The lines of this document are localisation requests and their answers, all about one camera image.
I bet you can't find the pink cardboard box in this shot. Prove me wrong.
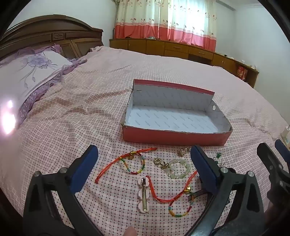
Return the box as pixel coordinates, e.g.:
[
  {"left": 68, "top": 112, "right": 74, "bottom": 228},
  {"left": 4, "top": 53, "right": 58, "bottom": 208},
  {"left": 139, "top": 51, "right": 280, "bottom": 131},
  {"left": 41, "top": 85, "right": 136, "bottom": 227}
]
[{"left": 122, "top": 79, "right": 233, "bottom": 146}]

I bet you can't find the red gift box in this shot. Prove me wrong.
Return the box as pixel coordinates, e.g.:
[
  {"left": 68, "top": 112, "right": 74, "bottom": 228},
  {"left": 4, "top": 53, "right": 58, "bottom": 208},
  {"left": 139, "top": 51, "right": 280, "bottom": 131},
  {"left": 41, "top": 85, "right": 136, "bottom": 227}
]
[{"left": 237, "top": 66, "right": 248, "bottom": 80}]

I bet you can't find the white power strip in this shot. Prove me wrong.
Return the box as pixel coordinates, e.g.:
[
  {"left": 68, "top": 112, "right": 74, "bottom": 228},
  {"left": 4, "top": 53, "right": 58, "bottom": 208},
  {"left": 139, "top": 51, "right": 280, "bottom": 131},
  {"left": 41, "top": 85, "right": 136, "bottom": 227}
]
[{"left": 281, "top": 126, "right": 290, "bottom": 148}]

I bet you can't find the long wooden cabinet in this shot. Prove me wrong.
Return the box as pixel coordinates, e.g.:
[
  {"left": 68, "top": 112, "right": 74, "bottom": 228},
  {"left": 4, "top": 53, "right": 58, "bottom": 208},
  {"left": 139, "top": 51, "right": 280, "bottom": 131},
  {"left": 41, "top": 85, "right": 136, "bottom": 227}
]
[{"left": 109, "top": 38, "right": 259, "bottom": 88}]

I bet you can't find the rainbow bead red string bracelet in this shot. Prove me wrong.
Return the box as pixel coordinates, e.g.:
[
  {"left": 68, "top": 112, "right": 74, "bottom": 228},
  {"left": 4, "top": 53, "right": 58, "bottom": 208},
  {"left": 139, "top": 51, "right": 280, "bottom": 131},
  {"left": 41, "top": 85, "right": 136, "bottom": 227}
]
[
  {"left": 95, "top": 147, "right": 158, "bottom": 184},
  {"left": 146, "top": 171, "right": 198, "bottom": 217}
]

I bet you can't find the gold charm with pearls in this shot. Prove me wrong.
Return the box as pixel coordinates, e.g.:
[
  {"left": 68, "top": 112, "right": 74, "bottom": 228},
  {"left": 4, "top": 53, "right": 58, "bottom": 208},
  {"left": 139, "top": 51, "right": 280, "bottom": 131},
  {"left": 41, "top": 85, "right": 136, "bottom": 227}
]
[{"left": 177, "top": 147, "right": 191, "bottom": 157}]

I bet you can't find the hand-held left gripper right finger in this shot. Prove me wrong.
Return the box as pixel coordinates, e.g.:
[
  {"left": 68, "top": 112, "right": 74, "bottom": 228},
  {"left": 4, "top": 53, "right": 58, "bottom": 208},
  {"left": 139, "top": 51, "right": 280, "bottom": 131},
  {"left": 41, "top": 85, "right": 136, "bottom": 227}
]
[{"left": 186, "top": 145, "right": 265, "bottom": 236}]

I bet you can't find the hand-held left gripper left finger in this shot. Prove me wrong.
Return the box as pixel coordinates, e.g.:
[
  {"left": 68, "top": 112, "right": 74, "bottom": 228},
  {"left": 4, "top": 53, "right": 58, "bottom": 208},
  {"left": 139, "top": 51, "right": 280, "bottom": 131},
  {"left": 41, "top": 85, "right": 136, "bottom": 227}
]
[{"left": 23, "top": 145, "right": 107, "bottom": 236}]

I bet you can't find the white hair clip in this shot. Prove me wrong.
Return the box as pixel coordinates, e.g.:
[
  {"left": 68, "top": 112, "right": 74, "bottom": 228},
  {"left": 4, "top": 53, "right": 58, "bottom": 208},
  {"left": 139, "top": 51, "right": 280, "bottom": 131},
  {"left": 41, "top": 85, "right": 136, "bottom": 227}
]
[{"left": 137, "top": 177, "right": 151, "bottom": 214}]

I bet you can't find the pale green bead bracelet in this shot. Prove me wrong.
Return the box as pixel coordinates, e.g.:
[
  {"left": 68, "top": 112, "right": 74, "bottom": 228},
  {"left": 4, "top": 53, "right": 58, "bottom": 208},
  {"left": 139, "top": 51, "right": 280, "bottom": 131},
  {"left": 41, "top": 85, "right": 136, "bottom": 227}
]
[{"left": 154, "top": 156, "right": 191, "bottom": 180}]

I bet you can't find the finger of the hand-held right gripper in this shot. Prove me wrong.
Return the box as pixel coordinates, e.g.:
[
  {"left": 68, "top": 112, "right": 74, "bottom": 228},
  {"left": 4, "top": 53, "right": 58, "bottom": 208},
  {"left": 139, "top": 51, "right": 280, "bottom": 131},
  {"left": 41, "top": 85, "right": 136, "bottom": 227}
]
[
  {"left": 275, "top": 139, "right": 290, "bottom": 165},
  {"left": 257, "top": 143, "right": 290, "bottom": 182}
]

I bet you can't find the black feather hair accessory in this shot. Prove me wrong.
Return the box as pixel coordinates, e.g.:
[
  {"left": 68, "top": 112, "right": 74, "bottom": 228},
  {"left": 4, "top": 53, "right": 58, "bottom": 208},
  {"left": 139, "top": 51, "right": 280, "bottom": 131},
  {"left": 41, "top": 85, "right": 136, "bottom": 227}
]
[{"left": 188, "top": 152, "right": 231, "bottom": 205}]

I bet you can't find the purple floral pillow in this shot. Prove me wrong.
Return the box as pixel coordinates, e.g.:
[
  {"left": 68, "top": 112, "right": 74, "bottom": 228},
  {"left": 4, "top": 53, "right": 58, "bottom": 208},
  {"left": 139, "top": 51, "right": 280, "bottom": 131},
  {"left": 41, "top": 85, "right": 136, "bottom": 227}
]
[{"left": 0, "top": 45, "right": 88, "bottom": 134}]

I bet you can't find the brown wooden headboard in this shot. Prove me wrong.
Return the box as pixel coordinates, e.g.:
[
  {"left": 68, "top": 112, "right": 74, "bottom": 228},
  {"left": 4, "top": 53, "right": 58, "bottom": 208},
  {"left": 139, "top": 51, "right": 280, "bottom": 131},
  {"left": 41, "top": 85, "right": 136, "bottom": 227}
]
[{"left": 0, "top": 15, "right": 104, "bottom": 60}]

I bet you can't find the pink checkered bedsheet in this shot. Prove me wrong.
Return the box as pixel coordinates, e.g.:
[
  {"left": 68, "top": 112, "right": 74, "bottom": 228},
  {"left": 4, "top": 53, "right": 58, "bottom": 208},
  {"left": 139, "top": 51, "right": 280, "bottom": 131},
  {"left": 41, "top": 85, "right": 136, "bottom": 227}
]
[{"left": 0, "top": 46, "right": 290, "bottom": 236}]

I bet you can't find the floral pink curtain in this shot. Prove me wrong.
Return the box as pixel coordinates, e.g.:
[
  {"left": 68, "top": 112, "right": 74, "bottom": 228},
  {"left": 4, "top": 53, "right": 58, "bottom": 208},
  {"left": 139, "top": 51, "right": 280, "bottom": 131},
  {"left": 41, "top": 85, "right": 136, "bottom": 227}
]
[{"left": 113, "top": 0, "right": 217, "bottom": 52}]

